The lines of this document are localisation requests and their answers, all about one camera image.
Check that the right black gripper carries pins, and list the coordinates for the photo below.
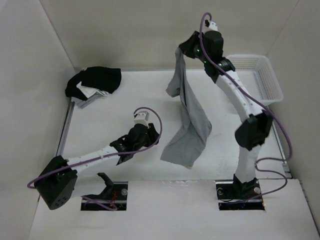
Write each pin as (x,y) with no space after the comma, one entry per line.
(187,46)

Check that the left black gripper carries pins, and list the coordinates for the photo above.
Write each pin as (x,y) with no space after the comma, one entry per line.
(152,135)

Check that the grey tank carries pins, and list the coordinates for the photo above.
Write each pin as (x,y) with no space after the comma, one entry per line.
(190,140)
(83,103)

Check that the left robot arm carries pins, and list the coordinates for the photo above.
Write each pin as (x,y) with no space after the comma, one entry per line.
(57,182)

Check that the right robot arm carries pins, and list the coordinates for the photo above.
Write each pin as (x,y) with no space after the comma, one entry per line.
(255,120)

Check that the grey folded tank top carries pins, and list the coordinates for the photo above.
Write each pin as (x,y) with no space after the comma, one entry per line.
(83,103)

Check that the white folded tank top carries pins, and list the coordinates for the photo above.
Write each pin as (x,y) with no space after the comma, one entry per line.
(90,91)

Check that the white plastic basket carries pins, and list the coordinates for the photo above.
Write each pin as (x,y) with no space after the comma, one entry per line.
(258,76)

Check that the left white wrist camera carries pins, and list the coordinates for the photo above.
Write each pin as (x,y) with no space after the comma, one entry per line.
(142,117)

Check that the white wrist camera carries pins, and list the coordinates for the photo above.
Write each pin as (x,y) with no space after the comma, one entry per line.
(142,117)
(211,25)

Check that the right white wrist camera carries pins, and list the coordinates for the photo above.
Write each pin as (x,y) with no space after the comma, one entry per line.
(211,25)

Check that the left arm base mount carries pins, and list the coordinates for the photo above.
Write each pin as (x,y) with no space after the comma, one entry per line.
(112,199)

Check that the left aluminium table rail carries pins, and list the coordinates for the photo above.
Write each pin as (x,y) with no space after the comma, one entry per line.
(65,130)

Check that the aluminium table rail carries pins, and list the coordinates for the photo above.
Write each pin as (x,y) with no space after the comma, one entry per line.
(65,130)
(283,147)

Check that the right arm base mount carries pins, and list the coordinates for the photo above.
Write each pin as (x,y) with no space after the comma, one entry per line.
(232,196)

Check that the right aluminium table rail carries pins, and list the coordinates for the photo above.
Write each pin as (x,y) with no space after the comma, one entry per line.
(283,147)

